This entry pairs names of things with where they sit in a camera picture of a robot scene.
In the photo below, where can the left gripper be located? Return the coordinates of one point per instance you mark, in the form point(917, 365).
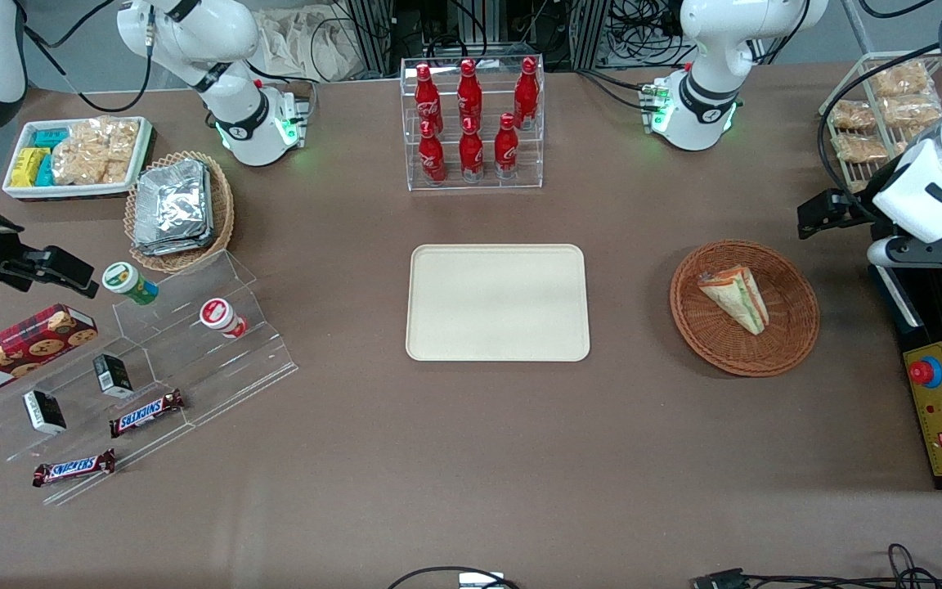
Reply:
point(870, 199)

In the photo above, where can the triangular sandwich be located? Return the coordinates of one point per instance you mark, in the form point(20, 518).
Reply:
point(737, 298)

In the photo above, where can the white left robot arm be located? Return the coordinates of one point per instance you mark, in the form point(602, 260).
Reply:
point(716, 41)

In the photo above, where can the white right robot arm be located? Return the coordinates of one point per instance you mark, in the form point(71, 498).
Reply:
point(234, 49)

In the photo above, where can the white rectangular snack tray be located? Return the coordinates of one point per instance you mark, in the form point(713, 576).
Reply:
point(70, 191)

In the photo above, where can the round brown wicker basket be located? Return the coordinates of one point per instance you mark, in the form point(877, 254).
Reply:
point(716, 343)

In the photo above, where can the oval wicker basket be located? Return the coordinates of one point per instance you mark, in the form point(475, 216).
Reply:
point(222, 213)

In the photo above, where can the beige plastic serving tray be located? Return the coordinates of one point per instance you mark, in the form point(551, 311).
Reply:
point(495, 303)

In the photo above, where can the wrapped bread pack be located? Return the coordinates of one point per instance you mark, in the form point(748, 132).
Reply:
point(851, 115)
point(912, 112)
point(900, 79)
point(861, 148)

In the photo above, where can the red tartan cookie box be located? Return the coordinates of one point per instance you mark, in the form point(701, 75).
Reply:
point(21, 348)

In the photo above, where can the green lidded snack cup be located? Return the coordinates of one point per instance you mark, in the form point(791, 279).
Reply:
point(127, 281)

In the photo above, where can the teal snack pack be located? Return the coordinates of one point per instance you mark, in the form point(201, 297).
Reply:
point(45, 172)
point(50, 137)

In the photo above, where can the yellow snack pack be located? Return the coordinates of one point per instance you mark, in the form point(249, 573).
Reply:
point(25, 168)

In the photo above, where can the small black box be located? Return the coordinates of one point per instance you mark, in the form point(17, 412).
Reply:
point(44, 411)
point(114, 375)

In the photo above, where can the silver foil packet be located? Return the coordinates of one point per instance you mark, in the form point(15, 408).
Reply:
point(172, 200)
point(172, 248)

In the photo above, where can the clear bag of crackers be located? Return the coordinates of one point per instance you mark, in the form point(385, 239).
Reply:
point(95, 151)

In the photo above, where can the black machine housing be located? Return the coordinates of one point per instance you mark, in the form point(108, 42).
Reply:
point(921, 315)

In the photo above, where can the brown Snickers bar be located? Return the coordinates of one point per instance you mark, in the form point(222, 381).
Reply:
point(74, 468)
point(146, 414)

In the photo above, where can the clear acrylic stepped shelf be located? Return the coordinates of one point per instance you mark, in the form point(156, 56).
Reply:
point(193, 368)

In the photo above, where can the red lidded snack cup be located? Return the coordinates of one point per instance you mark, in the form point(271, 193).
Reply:
point(220, 316)

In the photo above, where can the red emergency stop button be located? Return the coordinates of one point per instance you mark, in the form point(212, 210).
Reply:
point(926, 372)

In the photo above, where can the red cola bottle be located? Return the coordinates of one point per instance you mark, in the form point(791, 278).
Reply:
point(469, 92)
point(527, 92)
point(506, 147)
point(471, 151)
point(432, 155)
point(425, 96)

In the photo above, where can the clear acrylic bottle rack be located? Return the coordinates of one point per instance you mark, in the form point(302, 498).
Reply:
point(487, 186)

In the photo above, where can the beige crumpled cloth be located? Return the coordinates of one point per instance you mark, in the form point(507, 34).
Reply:
point(307, 45)

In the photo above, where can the small white device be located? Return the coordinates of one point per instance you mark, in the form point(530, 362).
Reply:
point(481, 581)

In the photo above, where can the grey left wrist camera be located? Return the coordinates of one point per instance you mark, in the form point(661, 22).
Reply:
point(884, 251)

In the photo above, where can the slanted aluminium frame post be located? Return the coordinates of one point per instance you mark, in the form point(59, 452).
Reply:
point(857, 24)

